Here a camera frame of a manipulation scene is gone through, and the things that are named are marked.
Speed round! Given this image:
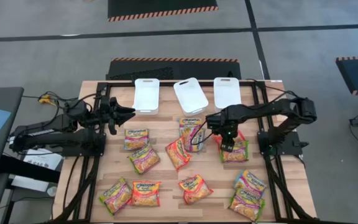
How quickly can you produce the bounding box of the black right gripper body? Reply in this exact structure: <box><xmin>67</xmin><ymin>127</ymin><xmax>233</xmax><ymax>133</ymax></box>
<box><xmin>206</xmin><ymin>111</ymin><xmax>241</xmax><ymax>139</ymax></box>

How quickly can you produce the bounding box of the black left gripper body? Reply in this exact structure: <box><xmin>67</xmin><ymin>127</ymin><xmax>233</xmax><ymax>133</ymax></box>
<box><xmin>99</xmin><ymin>96</ymin><xmax>119</xmax><ymax>136</ymax></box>

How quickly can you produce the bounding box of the green lime shrimp noodle pack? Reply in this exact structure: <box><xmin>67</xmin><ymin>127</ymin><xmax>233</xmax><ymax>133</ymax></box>
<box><xmin>219</xmin><ymin>139</ymin><xmax>250</xmax><ymax>164</ymax></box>
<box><xmin>227</xmin><ymin>188</ymin><xmax>266</xmax><ymax>223</ymax></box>
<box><xmin>128</xmin><ymin>143</ymin><xmax>161</xmax><ymax>175</ymax></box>
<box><xmin>99</xmin><ymin>177</ymin><xmax>136</xmax><ymax>216</ymax></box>

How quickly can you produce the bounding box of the white plastic bin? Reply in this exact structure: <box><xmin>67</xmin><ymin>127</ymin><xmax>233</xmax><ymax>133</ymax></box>
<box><xmin>173</xmin><ymin>77</ymin><xmax>209</xmax><ymax>117</ymax></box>
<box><xmin>132</xmin><ymin>78</ymin><xmax>160</xmax><ymax>116</ymax></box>
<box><xmin>213</xmin><ymin>77</ymin><xmax>242</xmax><ymax>113</ymax></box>

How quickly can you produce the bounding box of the yellow power plug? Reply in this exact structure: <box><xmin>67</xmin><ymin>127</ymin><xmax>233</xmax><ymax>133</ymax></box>
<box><xmin>38</xmin><ymin>94</ymin><xmax>53</xmax><ymax>106</ymax></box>

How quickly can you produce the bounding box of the white printed paper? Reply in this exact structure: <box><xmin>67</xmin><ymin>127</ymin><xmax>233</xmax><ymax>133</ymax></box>
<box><xmin>22</xmin><ymin>148</ymin><xmax>63</xmax><ymax>171</ymax></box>

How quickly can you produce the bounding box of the grey desk top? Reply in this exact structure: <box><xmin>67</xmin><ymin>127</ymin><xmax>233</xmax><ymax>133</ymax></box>
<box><xmin>0</xmin><ymin>86</ymin><xmax>24</xmax><ymax>178</ymax></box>

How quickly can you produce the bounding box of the black desk crossbar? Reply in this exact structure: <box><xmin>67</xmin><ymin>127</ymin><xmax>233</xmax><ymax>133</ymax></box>
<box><xmin>0</xmin><ymin>154</ymin><xmax>61</xmax><ymax>184</ymax></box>

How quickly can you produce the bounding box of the white paper sheet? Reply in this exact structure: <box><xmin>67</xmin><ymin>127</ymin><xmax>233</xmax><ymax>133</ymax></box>
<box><xmin>11</xmin><ymin>175</ymin><xmax>50</xmax><ymax>193</ymax></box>

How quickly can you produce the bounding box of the black aluminium table frame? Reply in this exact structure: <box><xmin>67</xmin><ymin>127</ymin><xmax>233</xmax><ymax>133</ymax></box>
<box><xmin>53</xmin><ymin>80</ymin><xmax>318</xmax><ymax>224</ymax></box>

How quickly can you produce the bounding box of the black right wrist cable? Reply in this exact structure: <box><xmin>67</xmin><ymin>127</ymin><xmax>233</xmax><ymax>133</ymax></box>
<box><xmin>190</xmin><ymin>119</ymin><xmax>214</xmax><ymax>147</ymax></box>

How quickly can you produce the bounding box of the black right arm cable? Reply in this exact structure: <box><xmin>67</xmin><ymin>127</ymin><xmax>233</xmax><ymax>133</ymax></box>
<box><xmin>246</xmin><ymin>77</ymin><xmax>300</xmax><ymax>102</ymax></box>

